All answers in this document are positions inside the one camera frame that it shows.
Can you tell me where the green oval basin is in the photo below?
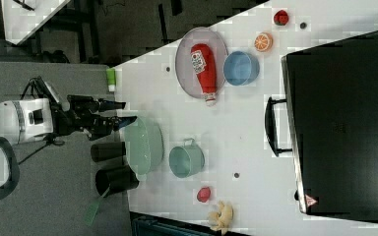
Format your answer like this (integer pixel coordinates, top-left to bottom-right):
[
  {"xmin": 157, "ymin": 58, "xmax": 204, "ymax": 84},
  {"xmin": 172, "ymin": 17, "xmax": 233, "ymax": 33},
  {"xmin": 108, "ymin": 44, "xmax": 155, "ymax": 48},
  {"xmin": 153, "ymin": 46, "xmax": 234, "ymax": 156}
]
[{"xmin": 124, "ymin": 116, "xmax": 163, "ymax": 181}]

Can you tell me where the green cup with handle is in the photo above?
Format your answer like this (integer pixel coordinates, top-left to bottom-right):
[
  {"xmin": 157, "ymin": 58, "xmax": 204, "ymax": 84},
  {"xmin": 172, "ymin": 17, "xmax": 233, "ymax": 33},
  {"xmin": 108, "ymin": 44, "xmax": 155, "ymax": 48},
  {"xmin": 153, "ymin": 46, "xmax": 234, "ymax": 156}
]
[{"xmin": 169, "ymin": 138, "xmax": 205, "ymax": 178}]

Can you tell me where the black cylinder lower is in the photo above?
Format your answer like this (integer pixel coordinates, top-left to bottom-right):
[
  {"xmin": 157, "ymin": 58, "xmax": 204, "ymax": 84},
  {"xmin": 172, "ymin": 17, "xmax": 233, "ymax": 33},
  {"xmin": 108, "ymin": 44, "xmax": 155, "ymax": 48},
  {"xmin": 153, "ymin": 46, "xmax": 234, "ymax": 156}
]
[{"xmin": 95, "ymin": 165, "xmax": 140, "ymax": 196}]

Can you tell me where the red round toy fruit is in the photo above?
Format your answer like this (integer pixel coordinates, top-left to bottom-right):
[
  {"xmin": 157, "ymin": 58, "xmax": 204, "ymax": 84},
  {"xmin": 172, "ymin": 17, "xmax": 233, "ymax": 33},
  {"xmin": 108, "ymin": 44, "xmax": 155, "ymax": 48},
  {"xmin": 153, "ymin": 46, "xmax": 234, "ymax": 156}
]
[{"xmin": 197, "ymin": 187, "xmax": 211, "ymax": 203}]

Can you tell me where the beige banana bunch toy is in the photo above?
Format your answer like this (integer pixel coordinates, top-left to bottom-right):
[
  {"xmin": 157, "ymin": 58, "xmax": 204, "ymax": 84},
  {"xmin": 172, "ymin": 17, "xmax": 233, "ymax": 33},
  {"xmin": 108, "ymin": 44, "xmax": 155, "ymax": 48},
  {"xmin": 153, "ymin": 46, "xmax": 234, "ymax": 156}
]
[{"xmin": 208, "ymin": 201, "xmax": 233, "ymax": 236}]

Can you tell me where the white background table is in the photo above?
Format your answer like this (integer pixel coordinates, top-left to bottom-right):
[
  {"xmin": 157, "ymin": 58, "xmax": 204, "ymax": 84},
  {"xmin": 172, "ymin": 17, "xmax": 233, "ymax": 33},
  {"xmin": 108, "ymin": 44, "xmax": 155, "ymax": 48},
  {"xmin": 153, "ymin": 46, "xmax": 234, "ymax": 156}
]
[{"xmin": 0, "ymin": 0, "xmax": 71, "ymax": 44}]

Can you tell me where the orange slice toy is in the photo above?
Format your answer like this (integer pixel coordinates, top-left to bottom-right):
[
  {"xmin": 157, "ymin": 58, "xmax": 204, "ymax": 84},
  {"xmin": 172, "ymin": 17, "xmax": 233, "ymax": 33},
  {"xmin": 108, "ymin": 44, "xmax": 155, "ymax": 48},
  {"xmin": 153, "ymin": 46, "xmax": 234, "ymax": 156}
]
[{"xmin": 255, "ymin": 32, "xmax": 273, "ymax": 52}]

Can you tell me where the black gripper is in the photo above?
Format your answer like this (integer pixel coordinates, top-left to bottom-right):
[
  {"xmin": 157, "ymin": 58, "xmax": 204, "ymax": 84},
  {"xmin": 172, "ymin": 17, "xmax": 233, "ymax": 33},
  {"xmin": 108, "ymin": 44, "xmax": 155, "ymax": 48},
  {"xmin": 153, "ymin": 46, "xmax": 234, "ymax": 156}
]
[{"xmin": 49, "ymin": 94, "xmax": 137, "ymax": 141}]

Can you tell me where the red strawberry toy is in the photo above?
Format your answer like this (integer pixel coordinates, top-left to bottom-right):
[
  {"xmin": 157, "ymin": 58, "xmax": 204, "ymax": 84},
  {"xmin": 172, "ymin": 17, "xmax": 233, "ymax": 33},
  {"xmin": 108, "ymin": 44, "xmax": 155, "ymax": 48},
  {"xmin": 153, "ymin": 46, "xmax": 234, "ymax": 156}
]
[{"xmin": 274, "ymin": 10, "xmax": 289, "ymax": 26}]

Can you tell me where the black oven box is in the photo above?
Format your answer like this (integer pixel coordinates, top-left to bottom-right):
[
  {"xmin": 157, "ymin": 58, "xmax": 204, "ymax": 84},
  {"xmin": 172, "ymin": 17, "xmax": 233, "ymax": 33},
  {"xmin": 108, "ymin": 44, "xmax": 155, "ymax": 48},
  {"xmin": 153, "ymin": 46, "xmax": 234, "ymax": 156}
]
[{"xmin": 282, "ymin": 30, "xmax": 378, "ymax": 223}]

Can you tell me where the grey round plate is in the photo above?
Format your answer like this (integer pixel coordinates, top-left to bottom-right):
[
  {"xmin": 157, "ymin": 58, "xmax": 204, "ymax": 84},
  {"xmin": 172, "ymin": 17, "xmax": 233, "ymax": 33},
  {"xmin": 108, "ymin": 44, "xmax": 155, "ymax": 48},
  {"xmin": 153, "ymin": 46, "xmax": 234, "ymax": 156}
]
[{"xmin": 175, "ymin": 28, "xmax": 228, "ymax": 99}]

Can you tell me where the black oven door handle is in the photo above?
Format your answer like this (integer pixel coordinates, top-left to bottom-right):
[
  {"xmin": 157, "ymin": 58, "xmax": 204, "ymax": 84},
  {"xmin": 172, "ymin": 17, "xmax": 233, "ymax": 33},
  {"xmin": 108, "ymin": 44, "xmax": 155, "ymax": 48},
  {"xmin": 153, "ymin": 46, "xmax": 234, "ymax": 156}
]
[{"xmin": 265, "ymin": 97, "xmax": 292, "ymax": 156}]

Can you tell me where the red ketchup bottle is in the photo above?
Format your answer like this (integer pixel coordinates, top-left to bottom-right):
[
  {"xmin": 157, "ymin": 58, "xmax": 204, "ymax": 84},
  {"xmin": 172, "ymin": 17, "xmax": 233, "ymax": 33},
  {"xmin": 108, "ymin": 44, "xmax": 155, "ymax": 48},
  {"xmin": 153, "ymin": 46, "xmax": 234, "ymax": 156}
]
[{"xmin": 191, "ymin": 43, "xmax": 217, "ymax": 106}]

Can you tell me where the green white marker bottle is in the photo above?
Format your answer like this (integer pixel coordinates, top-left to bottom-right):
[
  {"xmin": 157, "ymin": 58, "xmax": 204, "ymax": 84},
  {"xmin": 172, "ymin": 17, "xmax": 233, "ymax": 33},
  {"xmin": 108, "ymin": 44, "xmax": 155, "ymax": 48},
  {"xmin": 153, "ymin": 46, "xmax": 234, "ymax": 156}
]
[{"xmin": 106, "ymin": 68, "xmax": 116, "ymax": 92}]

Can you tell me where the blue bowl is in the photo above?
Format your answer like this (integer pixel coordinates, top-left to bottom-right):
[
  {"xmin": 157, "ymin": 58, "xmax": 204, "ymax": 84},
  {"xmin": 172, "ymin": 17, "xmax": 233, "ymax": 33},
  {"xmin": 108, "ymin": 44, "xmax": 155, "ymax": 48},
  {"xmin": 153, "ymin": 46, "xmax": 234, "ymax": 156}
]
[{"xmin": 223, "ymin": 51, "xmax": 260, "ymax": 86}]

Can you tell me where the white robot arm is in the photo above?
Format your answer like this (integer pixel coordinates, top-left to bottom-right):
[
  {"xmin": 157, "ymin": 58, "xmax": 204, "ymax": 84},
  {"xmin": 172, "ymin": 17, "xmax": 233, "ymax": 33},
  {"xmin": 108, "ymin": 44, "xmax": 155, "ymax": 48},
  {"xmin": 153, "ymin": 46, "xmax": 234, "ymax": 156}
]
[{"xmin": 0, "ymin": 77, "xmax": 137, "ymax": 201}]

